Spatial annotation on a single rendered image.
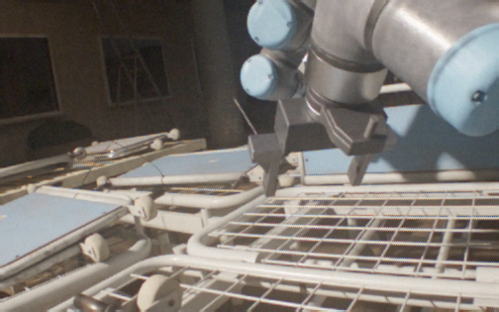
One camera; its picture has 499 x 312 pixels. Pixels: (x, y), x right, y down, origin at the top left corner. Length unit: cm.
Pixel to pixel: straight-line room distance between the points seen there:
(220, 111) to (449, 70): 651
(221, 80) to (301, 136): 631
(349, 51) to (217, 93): 639
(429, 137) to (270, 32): 64
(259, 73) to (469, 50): 61
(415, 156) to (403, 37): 90
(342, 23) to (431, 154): 86
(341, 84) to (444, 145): 80
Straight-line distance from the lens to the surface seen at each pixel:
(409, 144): 120
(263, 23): 72
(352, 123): 42
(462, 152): 119
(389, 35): 33
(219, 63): 679
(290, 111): 47
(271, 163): 52
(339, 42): 39
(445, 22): 31
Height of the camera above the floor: 80
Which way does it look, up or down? 8 degrees down
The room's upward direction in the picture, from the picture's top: 9 degrees counter-clockwise
